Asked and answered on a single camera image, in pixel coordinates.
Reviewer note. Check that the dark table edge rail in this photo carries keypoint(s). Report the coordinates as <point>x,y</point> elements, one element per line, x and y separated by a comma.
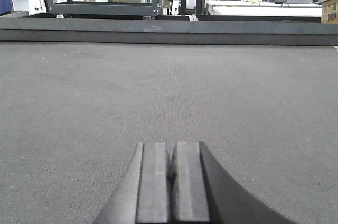
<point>181,30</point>

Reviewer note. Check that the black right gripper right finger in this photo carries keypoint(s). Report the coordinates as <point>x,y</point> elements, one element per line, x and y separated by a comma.
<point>204,192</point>

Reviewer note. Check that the white lab table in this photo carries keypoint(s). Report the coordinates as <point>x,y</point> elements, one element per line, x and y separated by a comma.
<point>239,8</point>

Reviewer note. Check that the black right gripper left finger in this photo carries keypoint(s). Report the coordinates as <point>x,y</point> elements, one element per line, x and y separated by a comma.
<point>142,195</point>

